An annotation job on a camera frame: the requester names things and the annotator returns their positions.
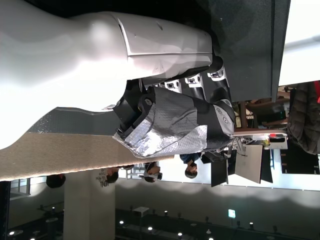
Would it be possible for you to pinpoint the brown cardboard box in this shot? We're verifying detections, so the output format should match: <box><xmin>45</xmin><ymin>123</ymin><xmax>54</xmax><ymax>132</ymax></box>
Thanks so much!
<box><xmin>0</xmin><ymin>132</ymin><xmax>176</xmax><ymax>183</ymax></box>

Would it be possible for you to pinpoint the white ceiling projector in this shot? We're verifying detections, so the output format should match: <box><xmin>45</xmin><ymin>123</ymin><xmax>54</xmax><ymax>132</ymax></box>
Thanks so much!
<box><xmin>131</xmin><ymin>205</ymin><xmax>150</xmax><ymax>218</ymax></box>

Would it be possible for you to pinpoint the dark puffer jacket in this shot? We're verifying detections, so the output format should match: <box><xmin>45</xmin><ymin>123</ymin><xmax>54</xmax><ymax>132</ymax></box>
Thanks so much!
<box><xmin>286</xmin><ymin>81</ymin><xmax>320</xmax><ymax>155</ymax></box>

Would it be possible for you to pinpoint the black monitor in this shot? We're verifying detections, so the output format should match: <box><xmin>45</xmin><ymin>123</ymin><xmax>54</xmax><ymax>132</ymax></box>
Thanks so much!
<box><xmin>210</xmin><ymin>147</ymin><xmax>238</xmax><ymax>188</ymax></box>

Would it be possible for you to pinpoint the brown wooden table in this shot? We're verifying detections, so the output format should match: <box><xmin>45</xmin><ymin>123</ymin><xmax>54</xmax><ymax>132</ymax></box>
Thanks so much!
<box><xmin>234</xmin><ymin>99</ymin><xmax>289</xmax><ymax>132</ymax></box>

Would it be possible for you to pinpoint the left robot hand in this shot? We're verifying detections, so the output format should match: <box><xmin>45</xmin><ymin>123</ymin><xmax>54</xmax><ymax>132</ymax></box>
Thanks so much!
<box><xmin>0</xmin><ymin>0</ymin><xmax>236</xmax><ymax>159</ymax></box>

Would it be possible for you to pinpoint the white sheet on stand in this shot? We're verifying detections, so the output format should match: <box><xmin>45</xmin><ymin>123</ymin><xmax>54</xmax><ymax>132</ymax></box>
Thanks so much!
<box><xmin>234</xmin><ymin>144</ymin><xmax>264</xmax><ymax>185</ymax></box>

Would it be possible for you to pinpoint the black cabinet panel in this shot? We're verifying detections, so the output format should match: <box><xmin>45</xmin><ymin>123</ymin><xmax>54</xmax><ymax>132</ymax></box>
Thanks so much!
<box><xmin>280</xmin><ymin>148</ymin><xmax>320</xmax><ymax>175</ymax></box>

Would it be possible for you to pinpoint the person with face mask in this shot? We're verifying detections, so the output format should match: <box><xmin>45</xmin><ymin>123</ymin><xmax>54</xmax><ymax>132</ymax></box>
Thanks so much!
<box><xmin>143</xmin><ymin>161</ymin><xmax>164</xmax><ymax>184</ymax></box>

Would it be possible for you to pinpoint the white box with red label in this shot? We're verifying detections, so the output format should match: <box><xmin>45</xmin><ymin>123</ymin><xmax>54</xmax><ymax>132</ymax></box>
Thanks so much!
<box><xmin>264</xmin><ymin>133</ymin><xmax>288</xmax><ymax>150</ymax></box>

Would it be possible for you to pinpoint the person in blue shirt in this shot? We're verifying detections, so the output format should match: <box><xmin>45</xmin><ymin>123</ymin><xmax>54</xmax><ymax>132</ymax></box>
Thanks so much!
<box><xmin>179</xmin><ymin>152</ymin><xmax>201</xmax><ymax>180</ymax></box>

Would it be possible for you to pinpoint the person with dark hair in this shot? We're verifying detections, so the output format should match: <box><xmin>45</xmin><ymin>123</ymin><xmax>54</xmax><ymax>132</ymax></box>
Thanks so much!
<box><xmin>105</xmin><ymin>166</ymin><xmax>120</xmax><ymax>184</ymax></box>

